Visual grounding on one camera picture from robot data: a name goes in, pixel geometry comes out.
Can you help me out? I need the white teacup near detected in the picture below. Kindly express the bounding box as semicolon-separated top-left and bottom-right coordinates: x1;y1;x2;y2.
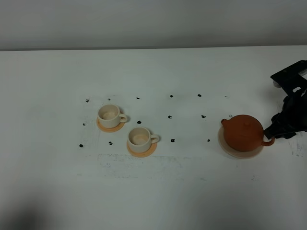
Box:
128;127;160;153

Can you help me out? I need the orange coaster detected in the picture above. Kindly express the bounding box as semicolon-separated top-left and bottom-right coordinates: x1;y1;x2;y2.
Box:
126;142;157;158
96;118;125;133

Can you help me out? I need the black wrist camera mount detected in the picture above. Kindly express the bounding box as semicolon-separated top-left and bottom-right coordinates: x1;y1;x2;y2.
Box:
271;60;307;96

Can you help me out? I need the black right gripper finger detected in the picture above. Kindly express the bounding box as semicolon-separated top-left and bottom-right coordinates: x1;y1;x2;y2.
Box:
268;112;291;131
264;128;296;139

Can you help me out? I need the white teacup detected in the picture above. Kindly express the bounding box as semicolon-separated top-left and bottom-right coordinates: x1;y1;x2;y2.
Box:
128;127;160;153
97;104;128;129

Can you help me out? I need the orange coaster far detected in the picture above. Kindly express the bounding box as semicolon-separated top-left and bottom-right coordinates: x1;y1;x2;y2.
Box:
96;118;125;133

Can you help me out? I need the brown clay teapot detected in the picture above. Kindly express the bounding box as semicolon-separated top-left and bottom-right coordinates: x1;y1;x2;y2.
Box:
221;115;275;152

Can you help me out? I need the beige teapot saucer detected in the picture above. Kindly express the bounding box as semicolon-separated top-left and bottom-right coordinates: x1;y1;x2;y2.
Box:
218;127;264;160

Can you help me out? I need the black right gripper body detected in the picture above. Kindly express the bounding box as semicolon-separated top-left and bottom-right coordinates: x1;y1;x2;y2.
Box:
282;90;307;132

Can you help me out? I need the white teacup far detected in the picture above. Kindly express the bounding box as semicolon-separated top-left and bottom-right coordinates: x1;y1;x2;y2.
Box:
97;104;128;129

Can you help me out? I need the orange coaster near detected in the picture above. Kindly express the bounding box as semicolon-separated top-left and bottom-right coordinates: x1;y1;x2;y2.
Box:
126;142;157;158

